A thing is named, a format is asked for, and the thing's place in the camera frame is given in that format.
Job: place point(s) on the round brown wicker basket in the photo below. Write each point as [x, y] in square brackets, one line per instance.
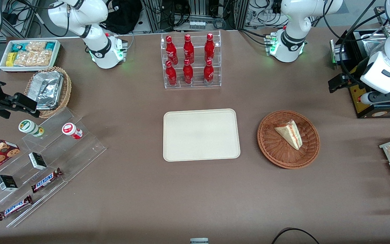
[276, 149]

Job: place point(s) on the cream rectangular tray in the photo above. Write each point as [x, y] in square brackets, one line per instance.
[201, 135]

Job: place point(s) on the small clear peanut snack bag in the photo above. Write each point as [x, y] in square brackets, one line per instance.
[36, 46]

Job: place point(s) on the small silver electronics box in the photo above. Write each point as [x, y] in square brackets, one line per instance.
[333, 51]

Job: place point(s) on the clear acrylic bottle rack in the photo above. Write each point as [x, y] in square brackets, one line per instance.
[198, 35]

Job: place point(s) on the black fabric bag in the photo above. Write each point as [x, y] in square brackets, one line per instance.
[124, 15]

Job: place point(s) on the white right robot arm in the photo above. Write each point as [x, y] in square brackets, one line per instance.
[97, 51]

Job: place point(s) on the red Coca-Cola bottle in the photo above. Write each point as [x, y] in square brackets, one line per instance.
[188, 73]
[171, 51]
[209, 47]
[208, 73]
[171, 74]
[188, 49]

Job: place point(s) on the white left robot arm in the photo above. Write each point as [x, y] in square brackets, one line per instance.
[291, 40]

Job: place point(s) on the red-lid white bottle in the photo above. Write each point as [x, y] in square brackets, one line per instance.
[70, 129]

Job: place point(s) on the clear acrylic stepped display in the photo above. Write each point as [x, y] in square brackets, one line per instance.
[80, 152]

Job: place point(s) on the black food warmer yellow panel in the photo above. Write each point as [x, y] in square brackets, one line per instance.
[364, 105]

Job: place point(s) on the aluminium frame post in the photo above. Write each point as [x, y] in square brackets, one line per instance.
[152, 15]
[241, 13]

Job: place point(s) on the grey power strip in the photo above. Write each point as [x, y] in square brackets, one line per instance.
[197, 24]

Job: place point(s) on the white rectangular snack bin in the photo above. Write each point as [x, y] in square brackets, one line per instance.
[3, 66]

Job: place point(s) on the green-lid white bottle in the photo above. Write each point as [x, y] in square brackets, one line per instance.
[29, 127]

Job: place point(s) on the aluminium foil tray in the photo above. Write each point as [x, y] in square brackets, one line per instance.
[47, 89]

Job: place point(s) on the small black carton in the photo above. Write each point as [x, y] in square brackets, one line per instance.
[37, 161]
[7, 183]

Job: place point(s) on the yellow snack pack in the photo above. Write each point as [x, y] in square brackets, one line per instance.
[10, 59]

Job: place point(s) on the large clear peanut snack bag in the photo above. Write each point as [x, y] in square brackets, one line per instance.
[34, 58]

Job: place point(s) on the light wicker basket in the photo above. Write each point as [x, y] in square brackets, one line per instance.
[65, 89]

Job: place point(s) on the triangular sandwich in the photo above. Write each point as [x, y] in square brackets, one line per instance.
[291, 135]

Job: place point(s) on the teal snack pack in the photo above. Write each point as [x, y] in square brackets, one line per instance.
[50, 45]
[17, 47]

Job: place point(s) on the Snickers chocolate bar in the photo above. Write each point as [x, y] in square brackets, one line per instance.
[46, 180]
[14, 208]

